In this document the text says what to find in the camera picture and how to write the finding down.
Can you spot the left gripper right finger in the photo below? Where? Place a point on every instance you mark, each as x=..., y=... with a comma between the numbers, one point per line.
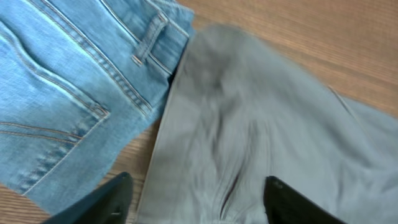
x=285, y=205

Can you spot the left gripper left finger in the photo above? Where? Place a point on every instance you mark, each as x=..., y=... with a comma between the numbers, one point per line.
x=108, y=204

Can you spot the grey shorts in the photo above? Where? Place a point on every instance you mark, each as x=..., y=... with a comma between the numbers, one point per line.
x=238, y=113

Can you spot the folded blue denim jeans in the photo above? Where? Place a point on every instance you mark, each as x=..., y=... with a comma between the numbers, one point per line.
x=79, y=80

